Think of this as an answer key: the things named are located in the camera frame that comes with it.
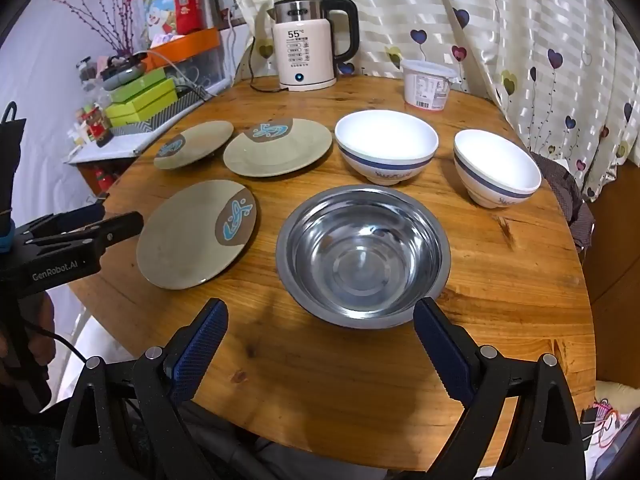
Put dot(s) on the colourful printed bag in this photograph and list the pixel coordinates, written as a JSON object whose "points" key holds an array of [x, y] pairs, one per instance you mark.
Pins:
{"points": [[155, 10]]}

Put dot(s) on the white electric kettle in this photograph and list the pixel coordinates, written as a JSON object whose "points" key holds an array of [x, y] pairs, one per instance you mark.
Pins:
{"points": [[305, 55]]}

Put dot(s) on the person's grey trousers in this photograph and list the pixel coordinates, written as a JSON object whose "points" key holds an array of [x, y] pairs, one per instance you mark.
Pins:
{"points": [[250, 455]]}

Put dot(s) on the clear storage box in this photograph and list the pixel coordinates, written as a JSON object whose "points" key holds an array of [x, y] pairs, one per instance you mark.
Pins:
{"points": [[205, 70]]}

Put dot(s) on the white bowl with blue band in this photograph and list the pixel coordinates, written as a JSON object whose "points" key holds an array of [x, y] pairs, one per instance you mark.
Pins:
{"points": [[385, 135], [495, 165]]}

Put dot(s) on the grey oval case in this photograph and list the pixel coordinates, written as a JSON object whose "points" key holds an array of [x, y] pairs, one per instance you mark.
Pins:
{"points": [[120, 74]]}

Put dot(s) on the heart print curtain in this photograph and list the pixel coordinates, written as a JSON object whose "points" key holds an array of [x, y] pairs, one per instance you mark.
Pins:
{"points": [[500, 35]]}

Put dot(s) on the person's left hand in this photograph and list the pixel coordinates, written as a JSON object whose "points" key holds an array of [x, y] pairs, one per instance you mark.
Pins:
{"points": [[46, 327]]}

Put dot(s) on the wooden cabinet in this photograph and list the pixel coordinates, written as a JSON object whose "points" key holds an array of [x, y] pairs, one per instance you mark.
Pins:
{"points": [[615, 260]]}

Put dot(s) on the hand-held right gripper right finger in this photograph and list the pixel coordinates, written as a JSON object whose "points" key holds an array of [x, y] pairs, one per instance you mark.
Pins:
{"points": [[445, 355]]}

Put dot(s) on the stainless steel bowl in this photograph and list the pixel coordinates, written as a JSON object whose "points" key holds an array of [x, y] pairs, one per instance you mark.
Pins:
{"points": [[360, 260]]}

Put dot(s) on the red figurine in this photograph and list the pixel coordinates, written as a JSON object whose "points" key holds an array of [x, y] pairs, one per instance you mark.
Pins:
{"points": [[95, 125]]}

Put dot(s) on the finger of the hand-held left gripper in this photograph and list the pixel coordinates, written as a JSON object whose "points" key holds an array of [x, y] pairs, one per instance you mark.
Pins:
{"points": [[60, 222], [120, 225]]}

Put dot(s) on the white shelf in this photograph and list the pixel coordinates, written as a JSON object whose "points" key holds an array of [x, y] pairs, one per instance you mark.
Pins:
{"points": [[115, 145]]}

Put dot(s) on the orange box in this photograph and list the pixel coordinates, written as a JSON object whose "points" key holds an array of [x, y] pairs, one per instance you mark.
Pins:
{"points": [[190, 42]]}

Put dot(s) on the purple decorative branches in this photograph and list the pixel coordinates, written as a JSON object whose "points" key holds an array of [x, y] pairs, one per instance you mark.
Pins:
{"points": [[100, 15]]}

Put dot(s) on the white plastic tub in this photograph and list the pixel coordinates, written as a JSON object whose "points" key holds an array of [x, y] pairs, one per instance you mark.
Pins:
{"points": [[427, 87]]}

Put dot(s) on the dark cloth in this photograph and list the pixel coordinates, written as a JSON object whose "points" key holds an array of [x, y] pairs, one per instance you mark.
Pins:
{"points": [[565, 185]]}

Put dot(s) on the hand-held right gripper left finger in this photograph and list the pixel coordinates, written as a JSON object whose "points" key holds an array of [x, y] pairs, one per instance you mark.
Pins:
{"points": [[200, 350]]}

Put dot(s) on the lime green box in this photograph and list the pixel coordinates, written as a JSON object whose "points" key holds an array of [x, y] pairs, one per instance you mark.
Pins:
{"points": [[145, 107]]}

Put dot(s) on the beige plate with blue pattern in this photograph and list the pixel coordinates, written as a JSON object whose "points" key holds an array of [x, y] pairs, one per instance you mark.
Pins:
{"points": [[277, 147], [197, 235], [195, 145]]}

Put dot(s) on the striped box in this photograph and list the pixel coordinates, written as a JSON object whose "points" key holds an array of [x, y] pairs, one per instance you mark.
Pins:
{"points": [[170, 112]]}

